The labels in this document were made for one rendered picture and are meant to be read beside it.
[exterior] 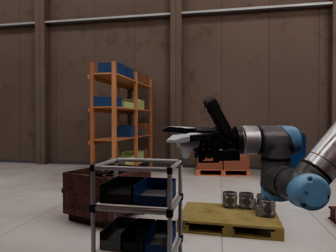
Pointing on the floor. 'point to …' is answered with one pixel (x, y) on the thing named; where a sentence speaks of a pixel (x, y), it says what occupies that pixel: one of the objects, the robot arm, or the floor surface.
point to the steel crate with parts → (74, 203)
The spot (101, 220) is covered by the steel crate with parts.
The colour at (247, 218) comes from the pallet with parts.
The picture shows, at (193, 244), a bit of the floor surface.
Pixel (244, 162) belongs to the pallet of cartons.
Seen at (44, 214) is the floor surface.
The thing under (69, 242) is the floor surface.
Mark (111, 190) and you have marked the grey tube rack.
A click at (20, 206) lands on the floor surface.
